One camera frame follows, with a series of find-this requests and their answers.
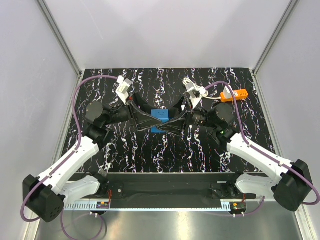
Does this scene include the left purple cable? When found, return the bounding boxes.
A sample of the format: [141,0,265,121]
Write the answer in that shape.
[20,75,120,240]

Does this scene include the orange power strip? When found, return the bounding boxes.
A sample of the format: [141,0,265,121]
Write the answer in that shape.
[220,89,249,103]

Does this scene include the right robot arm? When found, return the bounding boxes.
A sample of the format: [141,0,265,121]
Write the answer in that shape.
[159,103,313,212]

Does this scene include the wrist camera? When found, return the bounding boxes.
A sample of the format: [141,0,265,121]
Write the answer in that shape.
[115,75,133,105]
[185,82,202,109]

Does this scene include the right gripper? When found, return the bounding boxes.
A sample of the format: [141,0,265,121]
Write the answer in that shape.
[156,94,218,137]

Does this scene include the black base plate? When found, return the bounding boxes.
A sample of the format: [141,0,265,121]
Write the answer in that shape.
[79,172,257,210]

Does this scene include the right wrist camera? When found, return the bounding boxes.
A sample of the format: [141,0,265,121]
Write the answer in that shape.
[185,82,202,109]

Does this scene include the blue cube adapter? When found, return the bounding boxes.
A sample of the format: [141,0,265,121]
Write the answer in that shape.
[151,109,170,134]

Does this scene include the white charger adapter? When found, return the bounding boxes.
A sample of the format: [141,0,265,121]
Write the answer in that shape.
[222,86,233,100]

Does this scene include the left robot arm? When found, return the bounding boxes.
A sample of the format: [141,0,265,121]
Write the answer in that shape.
[20,96,162,223]

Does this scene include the black marble pattern mat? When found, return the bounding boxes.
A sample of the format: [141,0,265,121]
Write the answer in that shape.
[76,67,275,173]

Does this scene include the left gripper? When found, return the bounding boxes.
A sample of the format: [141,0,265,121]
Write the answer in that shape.
[103,91,163,132]

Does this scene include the white coiled power cord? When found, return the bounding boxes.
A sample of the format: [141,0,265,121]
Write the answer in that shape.
[182,77,222,100]

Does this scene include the white slotted cable duct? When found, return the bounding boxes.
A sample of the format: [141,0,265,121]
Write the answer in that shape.
[64,201,110,211]

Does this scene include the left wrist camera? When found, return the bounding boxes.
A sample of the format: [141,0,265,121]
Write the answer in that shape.
[115,75,133,105]

